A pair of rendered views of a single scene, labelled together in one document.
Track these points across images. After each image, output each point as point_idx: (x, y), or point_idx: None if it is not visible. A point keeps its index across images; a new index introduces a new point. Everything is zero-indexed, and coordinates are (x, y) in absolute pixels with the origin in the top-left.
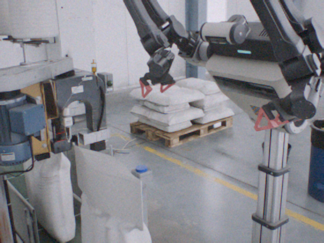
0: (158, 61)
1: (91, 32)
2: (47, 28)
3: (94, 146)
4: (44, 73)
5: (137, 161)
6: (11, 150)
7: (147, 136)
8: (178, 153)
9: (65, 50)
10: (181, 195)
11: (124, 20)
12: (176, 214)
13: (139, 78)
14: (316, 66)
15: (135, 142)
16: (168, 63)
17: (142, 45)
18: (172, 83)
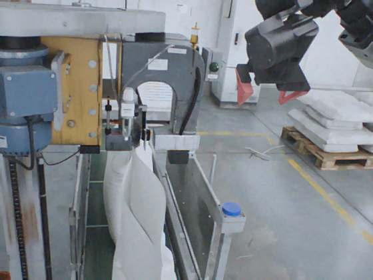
0: (270, 32)
1: None
2: None
3: (170, 154)
4: (90, 23)
5: (273, 174)
6: (2, 133)
7: (297, 147)
8: (327, 181)
9: (237, 28)
10: (308, 237)
11: None
12: (290, 261)
13: (236, 65)
14: None
15: (280, 150)
16: (293, 43)
17: (330, 41)
18: (301, 91)
